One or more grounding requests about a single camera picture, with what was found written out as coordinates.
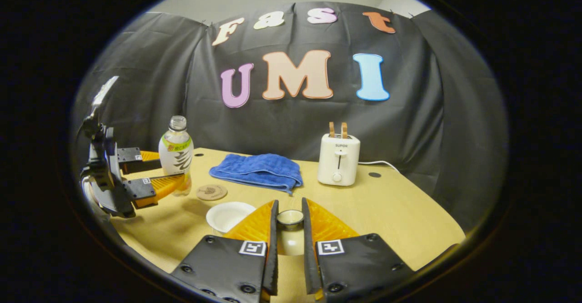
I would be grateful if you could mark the cream teacup lid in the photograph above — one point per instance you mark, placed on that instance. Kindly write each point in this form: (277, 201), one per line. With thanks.
(291, 239)

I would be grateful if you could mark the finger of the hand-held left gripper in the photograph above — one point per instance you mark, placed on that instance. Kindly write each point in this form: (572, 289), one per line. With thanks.
(138, 189)
(129, 155)

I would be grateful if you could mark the round cork coaster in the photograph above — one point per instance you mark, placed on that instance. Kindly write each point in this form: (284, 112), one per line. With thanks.
(212, 192)

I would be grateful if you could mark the cream teacup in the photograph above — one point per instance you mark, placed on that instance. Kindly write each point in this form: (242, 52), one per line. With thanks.
(227, 216)

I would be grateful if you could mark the clear water bottle white label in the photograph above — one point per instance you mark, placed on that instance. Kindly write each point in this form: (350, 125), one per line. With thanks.
(176, 153)

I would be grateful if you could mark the blue towel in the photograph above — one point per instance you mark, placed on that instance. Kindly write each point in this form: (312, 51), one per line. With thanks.
(257, 171)

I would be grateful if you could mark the black backdrop cloth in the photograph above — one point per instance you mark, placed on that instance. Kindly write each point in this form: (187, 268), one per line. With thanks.
(409, 112)

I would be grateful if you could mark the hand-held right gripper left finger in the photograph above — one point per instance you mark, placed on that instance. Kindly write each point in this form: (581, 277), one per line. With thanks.
(273, 257)

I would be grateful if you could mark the bread slice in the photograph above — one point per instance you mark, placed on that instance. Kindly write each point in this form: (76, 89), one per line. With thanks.
(344, 130)
(332, 130)

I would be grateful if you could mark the white toaster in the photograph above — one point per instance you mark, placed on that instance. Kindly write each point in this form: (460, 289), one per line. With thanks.
(338, 162)

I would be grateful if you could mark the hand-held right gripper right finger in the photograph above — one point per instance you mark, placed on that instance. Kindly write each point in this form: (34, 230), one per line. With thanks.
(308, 257)

